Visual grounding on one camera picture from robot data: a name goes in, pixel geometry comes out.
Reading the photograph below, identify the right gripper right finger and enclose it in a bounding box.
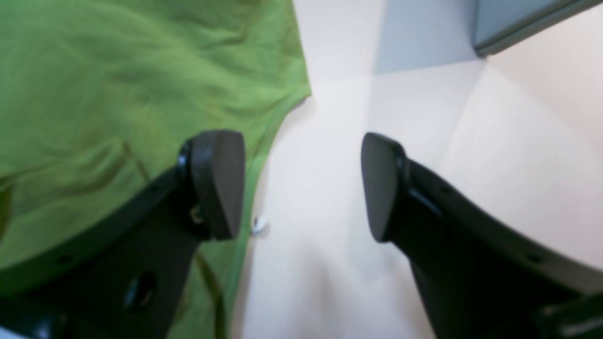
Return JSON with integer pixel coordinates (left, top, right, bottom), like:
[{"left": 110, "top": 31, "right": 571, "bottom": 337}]
[{"left": 361, "top": 133, "right": 603, "bottom": 339}]

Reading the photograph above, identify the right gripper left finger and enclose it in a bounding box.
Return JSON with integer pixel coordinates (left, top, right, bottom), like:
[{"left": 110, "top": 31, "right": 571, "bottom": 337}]
[{"left": 1, "top": 129, "right": 246, "bottom": 339}]

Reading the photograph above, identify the green T-shirt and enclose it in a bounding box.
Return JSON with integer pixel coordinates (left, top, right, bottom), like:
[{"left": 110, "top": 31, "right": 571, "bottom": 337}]
[{"left": 0, "top": 0, "right": 311, "bottom": 339}]

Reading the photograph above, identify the small white tag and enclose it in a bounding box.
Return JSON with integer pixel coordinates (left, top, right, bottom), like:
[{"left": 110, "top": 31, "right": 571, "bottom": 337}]
[{"left": 251, "top": 215, "right": 269, "bottom": 236}]

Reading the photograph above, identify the grey tray at table corner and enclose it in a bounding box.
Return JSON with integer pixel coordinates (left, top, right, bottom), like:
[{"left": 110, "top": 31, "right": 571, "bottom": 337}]
[{"left": 473, "top": 0, "right": 602, "bottom": 57}]

